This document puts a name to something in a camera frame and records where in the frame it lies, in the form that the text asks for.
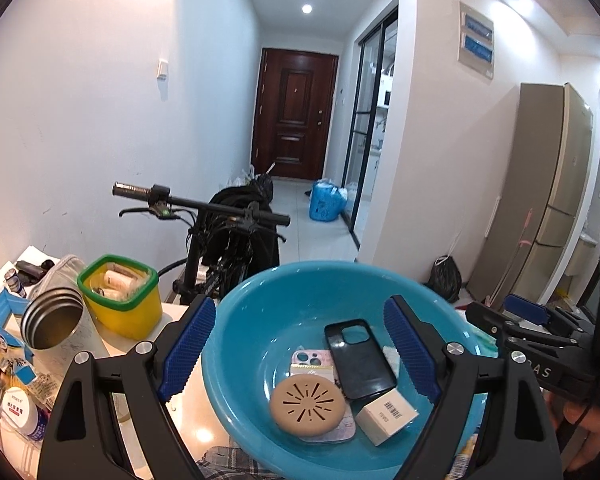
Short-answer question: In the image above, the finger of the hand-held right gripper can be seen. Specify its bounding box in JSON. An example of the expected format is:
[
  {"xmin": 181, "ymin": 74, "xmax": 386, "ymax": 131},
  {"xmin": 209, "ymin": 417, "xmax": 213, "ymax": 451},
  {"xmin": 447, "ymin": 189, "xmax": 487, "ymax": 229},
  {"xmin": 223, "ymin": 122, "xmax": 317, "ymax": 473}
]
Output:
[
  {"xmin": 466, "ymin": 301, "xmax": 596, "ymax": 350},
  {"xmin": 503, "ymin": 294, "xmax": 595, "ymax": 333}
]

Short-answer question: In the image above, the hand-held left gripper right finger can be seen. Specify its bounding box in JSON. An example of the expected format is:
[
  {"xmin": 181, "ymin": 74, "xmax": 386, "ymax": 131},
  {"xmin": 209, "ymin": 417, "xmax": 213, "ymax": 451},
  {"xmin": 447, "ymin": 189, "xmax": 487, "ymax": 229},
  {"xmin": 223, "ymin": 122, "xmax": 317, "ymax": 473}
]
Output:
[{"xmin": 382, "ymin": 295, "xmax": 563, "ymax": 480}]

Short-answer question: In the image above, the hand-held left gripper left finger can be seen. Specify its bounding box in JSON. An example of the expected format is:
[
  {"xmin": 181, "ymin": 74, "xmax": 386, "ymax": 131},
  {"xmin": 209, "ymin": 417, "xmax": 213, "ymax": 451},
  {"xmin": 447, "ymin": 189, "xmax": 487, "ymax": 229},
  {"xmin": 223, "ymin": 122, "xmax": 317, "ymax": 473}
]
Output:
[{"xmin": 37, "ymin": 295, "xmax": 217, "ymax": 480}]

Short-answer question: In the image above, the black phone case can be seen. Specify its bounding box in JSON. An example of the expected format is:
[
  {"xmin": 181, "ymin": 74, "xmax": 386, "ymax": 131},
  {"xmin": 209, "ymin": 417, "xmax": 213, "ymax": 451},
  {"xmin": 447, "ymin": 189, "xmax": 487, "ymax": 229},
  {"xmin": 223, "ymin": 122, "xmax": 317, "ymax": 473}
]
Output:
[{"xmin": 324, "ymin": 318, "xmax": 399, "ymax": 400}]

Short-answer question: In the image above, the white printed carton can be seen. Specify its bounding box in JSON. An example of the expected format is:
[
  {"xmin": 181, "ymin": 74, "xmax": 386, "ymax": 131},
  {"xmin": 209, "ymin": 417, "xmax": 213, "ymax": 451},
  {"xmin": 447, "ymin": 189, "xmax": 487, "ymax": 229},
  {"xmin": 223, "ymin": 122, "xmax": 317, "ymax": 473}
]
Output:
[{"xmin": 355, "ymin": 390, "xmax": 421, "ymax": 447}]

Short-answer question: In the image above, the blue plastic basin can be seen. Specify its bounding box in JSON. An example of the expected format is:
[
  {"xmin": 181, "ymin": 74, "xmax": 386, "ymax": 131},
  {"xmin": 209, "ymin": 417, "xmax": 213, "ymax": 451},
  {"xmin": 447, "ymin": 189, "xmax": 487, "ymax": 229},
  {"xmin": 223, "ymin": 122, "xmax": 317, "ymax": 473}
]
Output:
[{"xmin": 201, "ymin": 260, "xmax": 491, "ymax": 480}]

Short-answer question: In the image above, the pink cartoon phone case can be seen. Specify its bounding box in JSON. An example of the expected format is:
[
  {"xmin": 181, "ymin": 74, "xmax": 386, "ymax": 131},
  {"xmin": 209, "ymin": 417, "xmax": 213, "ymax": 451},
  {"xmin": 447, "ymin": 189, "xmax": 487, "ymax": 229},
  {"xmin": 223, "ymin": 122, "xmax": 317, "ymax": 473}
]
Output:
[{"xmin": 290, "ymin": 349, "xmax": 359, "ymax": 444}]

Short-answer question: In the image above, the beige round vented disc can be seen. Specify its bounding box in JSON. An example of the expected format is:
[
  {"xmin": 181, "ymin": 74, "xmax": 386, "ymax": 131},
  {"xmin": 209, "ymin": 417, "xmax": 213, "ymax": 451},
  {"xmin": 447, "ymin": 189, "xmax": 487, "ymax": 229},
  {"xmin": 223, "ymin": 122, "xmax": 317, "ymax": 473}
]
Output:
[{"xmin": 269, "ymin": 375, "xmax": 349, "ymax": 439}]

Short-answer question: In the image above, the yellow container with green rim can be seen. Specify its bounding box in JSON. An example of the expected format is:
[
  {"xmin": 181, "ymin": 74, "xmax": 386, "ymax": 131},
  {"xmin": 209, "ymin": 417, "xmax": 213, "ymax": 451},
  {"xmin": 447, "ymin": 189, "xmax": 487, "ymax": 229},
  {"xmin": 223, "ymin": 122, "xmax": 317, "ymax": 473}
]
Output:
[{"xmin": 76, "ymin": 254, "xmax": 164, "ymax": 340}]

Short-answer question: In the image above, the black trash bag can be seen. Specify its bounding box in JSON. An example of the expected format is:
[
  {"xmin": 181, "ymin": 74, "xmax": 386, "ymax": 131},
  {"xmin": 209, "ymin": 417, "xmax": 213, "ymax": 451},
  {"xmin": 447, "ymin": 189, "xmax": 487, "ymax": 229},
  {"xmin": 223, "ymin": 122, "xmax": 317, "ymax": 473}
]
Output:
[{"xmin": 424, "ymin": 255, "xmax": 464, "ymax": 304}]

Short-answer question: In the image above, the black bicycle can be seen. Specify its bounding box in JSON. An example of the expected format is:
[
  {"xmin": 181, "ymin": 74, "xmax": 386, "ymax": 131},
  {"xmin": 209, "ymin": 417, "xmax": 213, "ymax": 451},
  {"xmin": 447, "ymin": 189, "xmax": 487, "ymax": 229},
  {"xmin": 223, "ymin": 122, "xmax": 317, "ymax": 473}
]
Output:
[{"xmin": 112, "ymin": 180, "xmax": 292, "ymax": 307}]

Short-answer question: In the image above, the champagne refrigerator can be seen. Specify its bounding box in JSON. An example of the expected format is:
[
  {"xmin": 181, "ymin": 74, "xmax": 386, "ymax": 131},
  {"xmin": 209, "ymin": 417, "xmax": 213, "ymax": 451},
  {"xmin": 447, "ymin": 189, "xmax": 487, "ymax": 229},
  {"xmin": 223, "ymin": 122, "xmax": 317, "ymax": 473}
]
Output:
[{"xmin": 467, "ymin": 82, "xmax": 595, "ymax": 307}]

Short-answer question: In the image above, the blue plaid cloth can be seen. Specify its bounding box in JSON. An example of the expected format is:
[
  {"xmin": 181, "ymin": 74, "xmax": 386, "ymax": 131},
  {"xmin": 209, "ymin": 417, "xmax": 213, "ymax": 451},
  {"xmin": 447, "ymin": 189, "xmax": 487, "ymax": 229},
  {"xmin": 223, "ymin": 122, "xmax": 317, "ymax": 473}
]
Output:
[{"xmin": 195, "ymin": 445, "xmax": 282, "ymax": 480}]

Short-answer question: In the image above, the steel tumbler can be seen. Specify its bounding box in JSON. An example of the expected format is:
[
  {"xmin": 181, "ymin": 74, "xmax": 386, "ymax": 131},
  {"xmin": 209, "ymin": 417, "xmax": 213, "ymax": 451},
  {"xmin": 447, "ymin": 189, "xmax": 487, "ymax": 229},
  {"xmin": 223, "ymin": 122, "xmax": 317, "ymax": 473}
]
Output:
[{"xmin": 21, "ymin": 287, "xmax": 107, "ymax": 362}]

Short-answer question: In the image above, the blue plastic bag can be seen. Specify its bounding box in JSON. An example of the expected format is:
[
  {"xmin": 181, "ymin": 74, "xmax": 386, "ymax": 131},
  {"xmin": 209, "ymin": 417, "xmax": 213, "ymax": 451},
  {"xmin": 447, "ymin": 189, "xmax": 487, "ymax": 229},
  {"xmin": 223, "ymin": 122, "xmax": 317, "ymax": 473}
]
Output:
[{"xmin": 309, "ymin": 178, "xmax": 349, "ymax": 222}]

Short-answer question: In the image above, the white jar with blue label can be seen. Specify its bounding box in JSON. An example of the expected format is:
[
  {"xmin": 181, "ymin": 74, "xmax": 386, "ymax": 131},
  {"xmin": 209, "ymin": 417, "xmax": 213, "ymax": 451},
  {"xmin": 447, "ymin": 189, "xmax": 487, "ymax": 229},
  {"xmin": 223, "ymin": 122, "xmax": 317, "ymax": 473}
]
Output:
[{"xmin": 1, "ymin": 387, "xmax": 49, "ymax": 442}]

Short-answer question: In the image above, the black framed sliding glass door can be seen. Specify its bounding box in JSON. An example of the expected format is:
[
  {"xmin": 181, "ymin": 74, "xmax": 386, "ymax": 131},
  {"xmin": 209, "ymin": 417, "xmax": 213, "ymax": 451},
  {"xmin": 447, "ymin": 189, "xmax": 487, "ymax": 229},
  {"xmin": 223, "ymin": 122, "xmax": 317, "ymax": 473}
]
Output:
[{"xmin": 347, "ymin": 7, "xmax": 400, "ymax": 234}]

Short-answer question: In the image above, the dark brown entrance door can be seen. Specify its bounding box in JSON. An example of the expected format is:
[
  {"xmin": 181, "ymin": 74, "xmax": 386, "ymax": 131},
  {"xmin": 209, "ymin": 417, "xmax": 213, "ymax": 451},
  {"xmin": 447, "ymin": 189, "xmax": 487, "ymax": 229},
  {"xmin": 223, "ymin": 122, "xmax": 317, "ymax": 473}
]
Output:
[{"xmin": 250, "ymin": 47, "xmax": 340, "ymax": 179}]

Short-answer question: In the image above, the grey electrical panel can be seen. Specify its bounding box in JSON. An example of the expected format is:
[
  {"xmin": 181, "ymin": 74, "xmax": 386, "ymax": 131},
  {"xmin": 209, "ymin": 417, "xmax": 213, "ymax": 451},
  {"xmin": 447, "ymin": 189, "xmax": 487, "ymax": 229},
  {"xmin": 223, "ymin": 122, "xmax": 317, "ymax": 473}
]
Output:
[{"xmin": 459, "ymin": 1, "xmax": 495, "ymax": 80}]

